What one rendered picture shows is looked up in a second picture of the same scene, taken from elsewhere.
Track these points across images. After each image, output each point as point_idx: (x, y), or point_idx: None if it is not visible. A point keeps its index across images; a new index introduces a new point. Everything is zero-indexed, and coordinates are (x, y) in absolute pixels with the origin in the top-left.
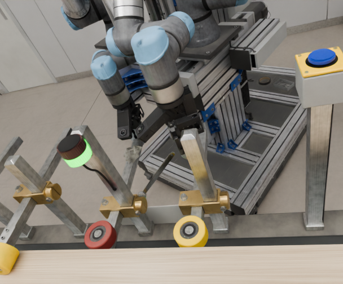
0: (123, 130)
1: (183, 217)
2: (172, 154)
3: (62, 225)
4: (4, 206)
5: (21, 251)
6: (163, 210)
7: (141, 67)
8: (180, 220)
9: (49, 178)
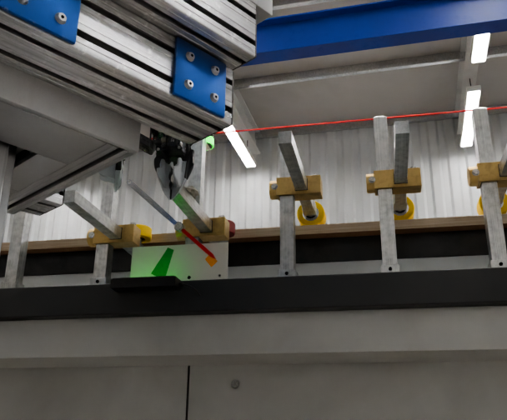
0: None
1: (140, 272)
2: (128, 182)
3: (330, 274)
4: (378, 207)
5: (304, 225)
6: (160, 254)
7: None
8: (143, 224)
9: (293, 182)
